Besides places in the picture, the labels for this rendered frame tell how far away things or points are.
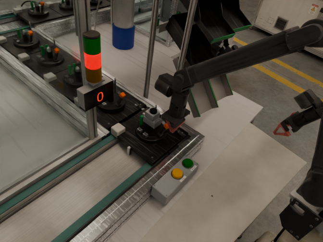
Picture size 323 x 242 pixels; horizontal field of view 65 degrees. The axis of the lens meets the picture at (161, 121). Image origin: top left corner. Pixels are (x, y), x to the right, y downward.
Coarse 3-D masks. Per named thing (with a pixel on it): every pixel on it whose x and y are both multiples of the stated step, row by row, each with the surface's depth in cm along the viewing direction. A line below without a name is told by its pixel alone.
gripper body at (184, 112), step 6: (174, 108) 88; (180, 108) 88; (162, 114) 92; (168, 114) 92; (174, 114) 90; (180, 114) 90; (186, 114) 93; (168, 120) 90; (174, 120) 90; (180, 120) 91
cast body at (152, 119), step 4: (152, 108) 102; (148, 112) 101; (152, 112) 100; (156, 112) 101; (144, 116) 103; (148, 116) 101; (152, 116) 100; (156, 116) 101; (144, 120) 104; (148, 120) 103; (152, 120) 101; (156, 120) 103; (160, 120) 103; (148, 124) 104; (152, 124) 102; (156, 124) 102
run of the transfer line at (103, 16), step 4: (104, 8) 206; (108, 8) 208; (92, 12) 197; (100, 12) 201; (104, 12) 204; (108, 12) 208; (92, 16) 198; (100, 16) 203; (104, 16) 206; (108, 16) 209; (92, 20) 199; (96, 20) 202; (100, 20) 206; (104, 20) 208; (108, 20) 212; (92, 24) 201; (96, 24) 204
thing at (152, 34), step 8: (192, 0) 90; (152, 8) 102; (192, 8) 90; (152, 16) 104; (192, 16) 92; (152, 24) 106; (192, 24) 96; (152, 32) 108; (184, 32) 97; (152, 40) 110; (184, 40) 100; (152, 48) 114; (184, 48) 101; (152, 56) 116; (184, 56) 105; (144, 88) 129; (144, 96) 132
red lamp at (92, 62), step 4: (84, 52) 75; (100, 52) 76; (84, 56) 76; (88, 56) 75; (92, 56) 75; (96, 56) 75; (100, 56) 77; (88, 60) 76; (92, 60) 76; (96, 60) 76; (100, 60) 78; (88, 64) 77; (92, 64) 76; (96, 64) 77; (100, 64) 79; (88, 68) 77; (92, 68) 77; (96, 68) 78
